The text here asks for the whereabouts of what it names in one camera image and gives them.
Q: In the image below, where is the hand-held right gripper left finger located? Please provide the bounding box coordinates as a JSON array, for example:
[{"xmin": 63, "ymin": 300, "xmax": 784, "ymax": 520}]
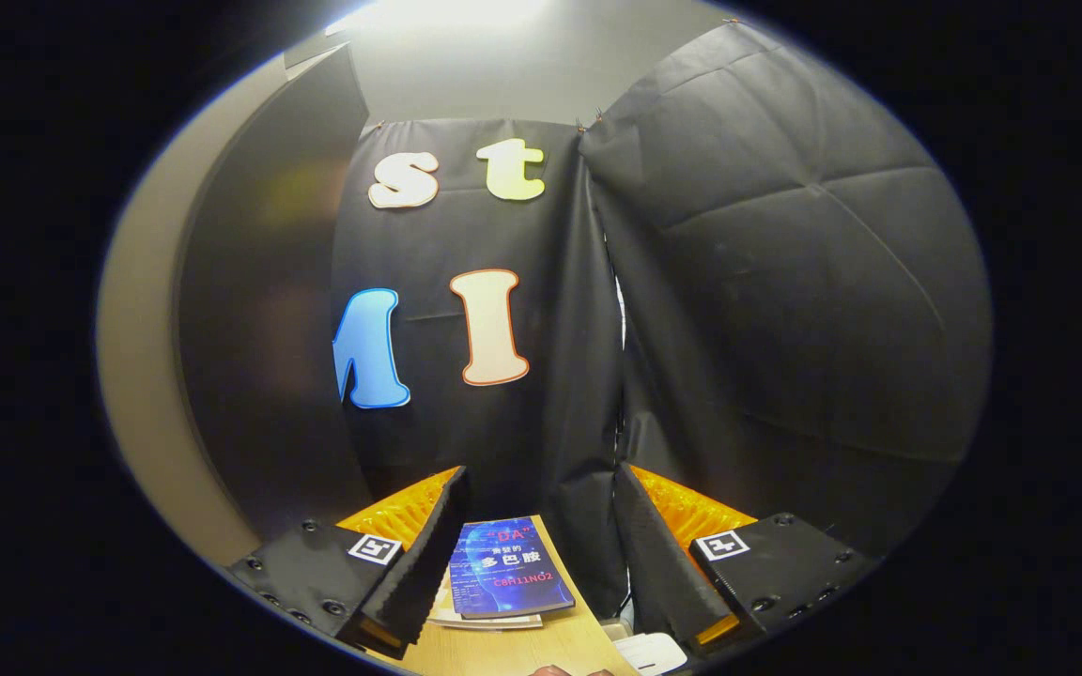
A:
[{"xmin": 226, "ymin": 465, "xmax": 471, "ymax": 661}]

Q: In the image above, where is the blue book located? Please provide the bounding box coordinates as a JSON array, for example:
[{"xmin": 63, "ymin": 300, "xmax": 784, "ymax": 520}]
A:
[{"xmin": 447, "ymin": 516, "xmax": 578, "ymax": 621}]

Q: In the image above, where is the ceiling light panel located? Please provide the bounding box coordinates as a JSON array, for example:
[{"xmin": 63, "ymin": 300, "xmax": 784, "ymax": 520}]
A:
[{"xmin": 325, "ymin": 0, "xmax": 561, "ymax": 38}]

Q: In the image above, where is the grey double-door shoe cabinet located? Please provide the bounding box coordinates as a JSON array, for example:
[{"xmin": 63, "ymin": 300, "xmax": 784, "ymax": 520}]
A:
[{"xmin": 175, "ymin": 38, "xmax": 378, "ymax": 545}]

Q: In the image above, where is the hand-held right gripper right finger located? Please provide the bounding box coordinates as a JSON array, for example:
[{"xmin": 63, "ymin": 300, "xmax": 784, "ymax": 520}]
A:
[{"xmin": 614, "ymin": 462, "xmax": 880, "ymax": 658}]

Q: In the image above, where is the white plastic object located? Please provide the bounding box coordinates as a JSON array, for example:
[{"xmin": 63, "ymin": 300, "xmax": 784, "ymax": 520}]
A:
[{"xmin": 614, "ymin": 631, "xmax": 689, "ymax": 676}]

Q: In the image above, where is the grey shoe cabinet door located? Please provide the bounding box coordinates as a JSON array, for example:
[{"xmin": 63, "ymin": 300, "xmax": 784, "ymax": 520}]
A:
[{"xmin": 95, "ymin": 56, "xmax": 265, "ymax": 569}]

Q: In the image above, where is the black backdrop cloth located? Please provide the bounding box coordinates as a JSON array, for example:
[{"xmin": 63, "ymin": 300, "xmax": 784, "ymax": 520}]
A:
[{"xmin": 330, "ymin": 19, "xmax": 995, "ymax": 621}]

